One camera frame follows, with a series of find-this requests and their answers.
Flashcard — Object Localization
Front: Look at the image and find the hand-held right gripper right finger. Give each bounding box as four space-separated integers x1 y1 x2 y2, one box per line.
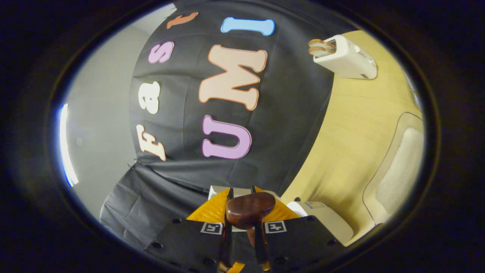
252 186 345 273

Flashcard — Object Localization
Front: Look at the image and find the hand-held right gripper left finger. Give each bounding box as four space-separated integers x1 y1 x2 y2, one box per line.
146 187 233 273

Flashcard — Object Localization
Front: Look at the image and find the white rice cooker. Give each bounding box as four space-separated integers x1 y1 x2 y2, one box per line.
208 185 355 246

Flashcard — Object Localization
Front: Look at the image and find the brown wooden spoon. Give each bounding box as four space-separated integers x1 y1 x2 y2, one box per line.
226 192 276 247

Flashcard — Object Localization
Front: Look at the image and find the clear plastic container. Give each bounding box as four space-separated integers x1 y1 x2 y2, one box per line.
363 113 425 227

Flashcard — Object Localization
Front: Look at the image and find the black backdrop cloth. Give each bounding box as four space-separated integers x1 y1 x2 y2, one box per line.
100 0 341 251

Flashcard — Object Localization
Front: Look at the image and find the white toaster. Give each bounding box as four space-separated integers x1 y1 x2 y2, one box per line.
313 35 378 80

